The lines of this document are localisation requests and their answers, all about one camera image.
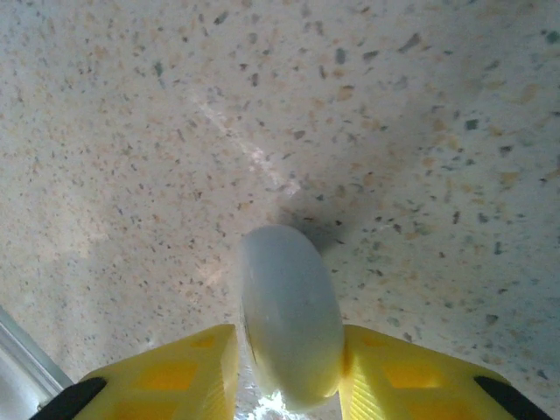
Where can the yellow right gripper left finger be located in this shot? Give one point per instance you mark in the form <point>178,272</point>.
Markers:
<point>175,385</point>

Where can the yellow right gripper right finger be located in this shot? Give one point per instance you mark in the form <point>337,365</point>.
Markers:
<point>415,385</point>

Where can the white earbud charging case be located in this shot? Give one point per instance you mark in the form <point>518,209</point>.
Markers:
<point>289,315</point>

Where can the long aluminium base rail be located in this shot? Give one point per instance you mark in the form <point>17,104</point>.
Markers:
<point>13,372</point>

